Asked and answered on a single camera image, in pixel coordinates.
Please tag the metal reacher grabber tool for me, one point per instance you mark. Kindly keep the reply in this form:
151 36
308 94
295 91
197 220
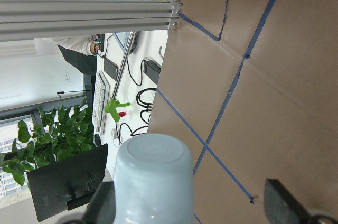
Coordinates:
114 103

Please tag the black monitor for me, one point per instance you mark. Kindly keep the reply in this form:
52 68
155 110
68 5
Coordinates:
67 184

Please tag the black smartphone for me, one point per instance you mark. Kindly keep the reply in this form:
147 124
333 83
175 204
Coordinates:
110 68

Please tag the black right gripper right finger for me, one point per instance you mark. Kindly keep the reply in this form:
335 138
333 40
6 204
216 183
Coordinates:
281 207

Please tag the light blue ikea cup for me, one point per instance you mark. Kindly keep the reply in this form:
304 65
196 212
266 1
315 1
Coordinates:
153 181

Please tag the white keyboard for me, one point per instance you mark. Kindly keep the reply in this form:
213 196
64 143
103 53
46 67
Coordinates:
101 98

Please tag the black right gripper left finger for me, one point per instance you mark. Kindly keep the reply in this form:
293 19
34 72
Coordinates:
102 206

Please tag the aluminium frame post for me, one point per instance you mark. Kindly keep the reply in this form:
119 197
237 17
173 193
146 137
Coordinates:
27 19

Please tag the black power adapter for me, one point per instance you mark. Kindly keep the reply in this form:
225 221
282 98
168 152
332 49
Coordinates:
152 69

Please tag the green potted plant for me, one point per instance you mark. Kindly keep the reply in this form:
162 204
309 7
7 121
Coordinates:
63 133

